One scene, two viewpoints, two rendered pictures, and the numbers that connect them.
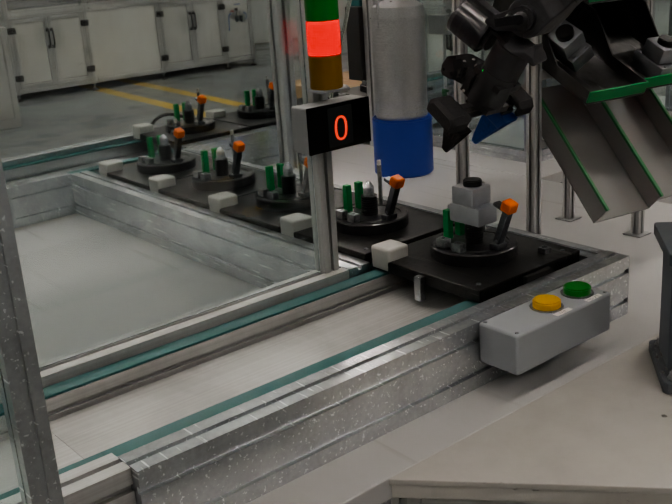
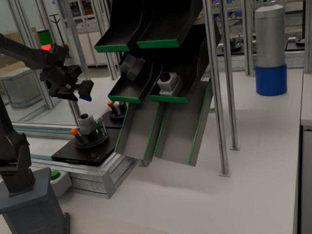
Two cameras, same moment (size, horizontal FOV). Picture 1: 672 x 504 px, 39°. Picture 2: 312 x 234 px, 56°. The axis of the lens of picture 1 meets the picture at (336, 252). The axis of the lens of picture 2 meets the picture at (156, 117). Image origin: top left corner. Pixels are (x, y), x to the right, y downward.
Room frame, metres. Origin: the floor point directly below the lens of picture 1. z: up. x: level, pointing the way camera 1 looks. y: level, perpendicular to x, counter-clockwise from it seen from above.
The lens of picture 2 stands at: (1.34, -1.32, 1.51)
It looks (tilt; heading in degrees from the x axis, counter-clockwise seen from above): 24 degrees down; 69
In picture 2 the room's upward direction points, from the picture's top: 12 degrees counter-clockwise
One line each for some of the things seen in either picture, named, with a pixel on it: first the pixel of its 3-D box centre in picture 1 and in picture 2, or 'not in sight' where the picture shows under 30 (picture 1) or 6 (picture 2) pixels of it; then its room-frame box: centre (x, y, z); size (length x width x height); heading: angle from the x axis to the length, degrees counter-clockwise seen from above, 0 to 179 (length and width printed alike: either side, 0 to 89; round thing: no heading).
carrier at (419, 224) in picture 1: (368, 201); (121, 106); (1.68, -0.07, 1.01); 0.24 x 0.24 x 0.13; 39
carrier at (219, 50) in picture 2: not in sight; (231, 43); (2.70, 0.39, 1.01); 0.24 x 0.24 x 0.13; 39
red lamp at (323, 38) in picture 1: (323, 37); (49, 50); (1.45, 0.00, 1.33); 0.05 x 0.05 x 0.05
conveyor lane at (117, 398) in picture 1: (326, 339); (48, 146); (1.31, 0.02, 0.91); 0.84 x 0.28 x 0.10; 129
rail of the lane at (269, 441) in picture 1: (421, 366); (22, 168); (1.19, -0.11, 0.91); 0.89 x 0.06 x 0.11; 129
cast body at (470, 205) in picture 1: (468, 199); (87, 121); (1.48, -0.22, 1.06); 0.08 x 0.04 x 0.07; 39
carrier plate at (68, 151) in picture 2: (474, 258); (93, 144); (1.48, -0.23, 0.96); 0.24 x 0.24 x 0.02; 39
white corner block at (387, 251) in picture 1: (389, 255); not in sight; (1.49, -0.09, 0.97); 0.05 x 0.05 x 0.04; 39
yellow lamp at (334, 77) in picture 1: (325, 71); not in sight; (1.45, 0.00, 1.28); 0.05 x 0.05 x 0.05
